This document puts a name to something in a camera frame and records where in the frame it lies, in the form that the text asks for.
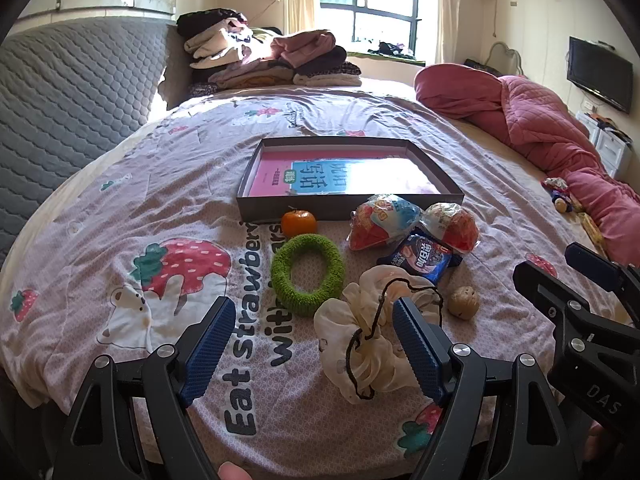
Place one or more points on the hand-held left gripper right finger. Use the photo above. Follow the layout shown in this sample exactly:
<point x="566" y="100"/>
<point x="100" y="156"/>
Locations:
<point x="417" y="345"/>

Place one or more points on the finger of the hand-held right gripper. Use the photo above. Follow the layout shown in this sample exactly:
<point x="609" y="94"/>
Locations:
<point x="595" y="265"/>
<point x="540" y="285"/>

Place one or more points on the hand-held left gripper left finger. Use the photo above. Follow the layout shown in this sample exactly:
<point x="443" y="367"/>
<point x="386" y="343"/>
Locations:
<point x="210" y="350"/>

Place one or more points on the brown walnut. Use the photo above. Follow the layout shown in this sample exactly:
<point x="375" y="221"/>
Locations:
<point x="463" y="302"/>

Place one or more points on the blue cookie packet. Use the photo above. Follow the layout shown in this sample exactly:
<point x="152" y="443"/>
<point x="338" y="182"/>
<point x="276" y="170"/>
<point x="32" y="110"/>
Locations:
<point x="417" y="260"/>

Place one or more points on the small red snack bag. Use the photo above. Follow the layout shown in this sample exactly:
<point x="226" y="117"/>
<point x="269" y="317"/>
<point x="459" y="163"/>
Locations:
<point x="452" y="227"/>

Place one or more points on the red and blue snack bag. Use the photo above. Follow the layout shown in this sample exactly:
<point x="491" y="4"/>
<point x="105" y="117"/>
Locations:
<point x="380" y="222"/>

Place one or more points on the grey cardboard box tray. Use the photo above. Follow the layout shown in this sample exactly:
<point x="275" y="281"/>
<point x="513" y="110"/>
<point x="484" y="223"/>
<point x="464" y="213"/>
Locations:
<point x="260" y="207"/>

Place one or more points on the orange tangerine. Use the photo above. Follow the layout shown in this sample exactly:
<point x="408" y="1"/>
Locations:
<point x="298" y="224"/>

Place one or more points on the person's left hand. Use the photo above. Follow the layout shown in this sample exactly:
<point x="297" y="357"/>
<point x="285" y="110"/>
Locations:
<point x="234" y="472"/>

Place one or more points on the yellow box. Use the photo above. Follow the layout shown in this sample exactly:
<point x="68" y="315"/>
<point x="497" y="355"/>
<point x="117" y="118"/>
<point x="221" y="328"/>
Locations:
<point x="590" y="230"/>

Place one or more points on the small toy doll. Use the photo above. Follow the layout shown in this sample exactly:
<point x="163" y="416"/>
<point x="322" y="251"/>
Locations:
<point x="560" y="195"/>

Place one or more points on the white drawer unit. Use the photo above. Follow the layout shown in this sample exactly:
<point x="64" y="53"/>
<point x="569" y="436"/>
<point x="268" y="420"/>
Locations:
<point x="612" y="150"/>

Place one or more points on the pink quilt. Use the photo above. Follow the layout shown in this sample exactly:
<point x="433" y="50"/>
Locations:
<point x="530" y="115"/>

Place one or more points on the strawberry printed bed sheet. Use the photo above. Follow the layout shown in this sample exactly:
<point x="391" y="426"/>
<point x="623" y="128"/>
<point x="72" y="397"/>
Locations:
<point x="150" y="185"/>

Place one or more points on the black television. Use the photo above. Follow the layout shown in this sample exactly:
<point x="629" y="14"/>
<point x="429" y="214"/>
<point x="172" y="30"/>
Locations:
<point x="597" y="72"/>

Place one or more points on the dark items on windowsill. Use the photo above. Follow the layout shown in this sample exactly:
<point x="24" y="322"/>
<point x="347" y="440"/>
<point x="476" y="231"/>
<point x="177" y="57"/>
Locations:
<point x="392" y="50"/>

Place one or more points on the grey quilted headboard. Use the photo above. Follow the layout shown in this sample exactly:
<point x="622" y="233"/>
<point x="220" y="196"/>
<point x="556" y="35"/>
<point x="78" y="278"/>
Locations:
<point x="75" y="90"/>

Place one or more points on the pile of folded clothes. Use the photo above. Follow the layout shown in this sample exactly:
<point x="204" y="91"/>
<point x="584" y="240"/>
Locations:
<point x="240" y="45"/>

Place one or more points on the heart-shaped white frame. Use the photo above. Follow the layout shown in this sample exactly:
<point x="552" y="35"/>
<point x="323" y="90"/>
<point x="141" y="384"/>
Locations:
<point x="505" y="46"/>

